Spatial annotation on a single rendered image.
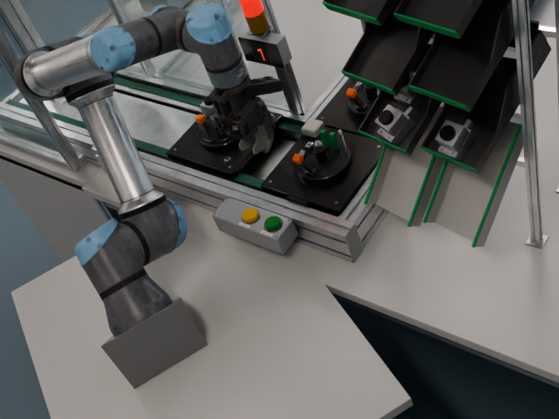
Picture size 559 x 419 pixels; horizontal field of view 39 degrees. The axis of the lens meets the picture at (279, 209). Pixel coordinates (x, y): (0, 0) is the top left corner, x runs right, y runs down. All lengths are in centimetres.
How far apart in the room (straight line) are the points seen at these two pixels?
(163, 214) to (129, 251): 13
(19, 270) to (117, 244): 192
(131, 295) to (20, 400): 153
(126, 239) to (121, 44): 52
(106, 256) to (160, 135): 69
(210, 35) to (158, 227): 56
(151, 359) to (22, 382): 149
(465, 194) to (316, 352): 47
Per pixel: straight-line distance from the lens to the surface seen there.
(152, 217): 185
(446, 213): 176
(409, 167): 179
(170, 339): 182
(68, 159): 247
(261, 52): 201
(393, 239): 193
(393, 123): 161
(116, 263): 178
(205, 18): 146
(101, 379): 196
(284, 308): 188
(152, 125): 243
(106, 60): 147
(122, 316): 177
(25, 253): 375
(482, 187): 172
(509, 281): 182
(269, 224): 190
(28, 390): 325
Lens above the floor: 232
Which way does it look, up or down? 44 degrees down
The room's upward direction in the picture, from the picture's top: 22 degrees counter-clockwise
